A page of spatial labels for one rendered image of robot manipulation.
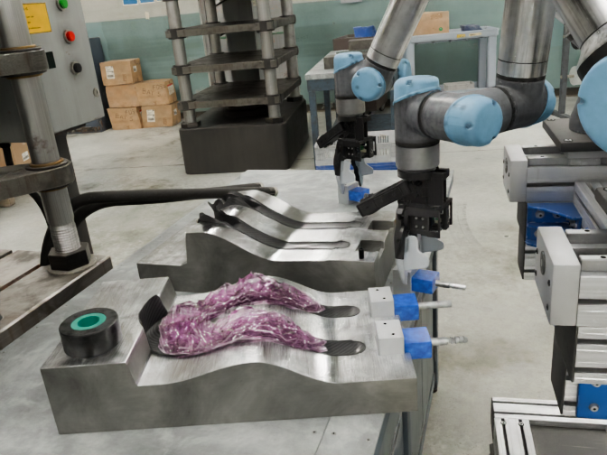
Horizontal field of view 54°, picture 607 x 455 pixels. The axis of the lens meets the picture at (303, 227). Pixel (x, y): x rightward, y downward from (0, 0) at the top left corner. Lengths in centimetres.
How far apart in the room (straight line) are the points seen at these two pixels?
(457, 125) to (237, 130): 420
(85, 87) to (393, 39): 85
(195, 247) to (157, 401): 41
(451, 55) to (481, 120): 656
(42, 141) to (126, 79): 635
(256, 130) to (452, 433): 347
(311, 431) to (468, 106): 51
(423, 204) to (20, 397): 73
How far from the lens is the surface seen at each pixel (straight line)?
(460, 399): 220
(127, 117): 786
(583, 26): 75
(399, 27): 135
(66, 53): 171
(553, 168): 130
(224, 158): 513
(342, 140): 157
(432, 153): 102
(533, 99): 102
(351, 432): 83
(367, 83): 136
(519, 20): 99
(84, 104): 175
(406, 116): 100
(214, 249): 116
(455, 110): 92
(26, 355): 116
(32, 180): 142
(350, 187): 162
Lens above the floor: 134
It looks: 21 degrees down
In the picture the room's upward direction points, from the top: 5 degrees counter-clockwise
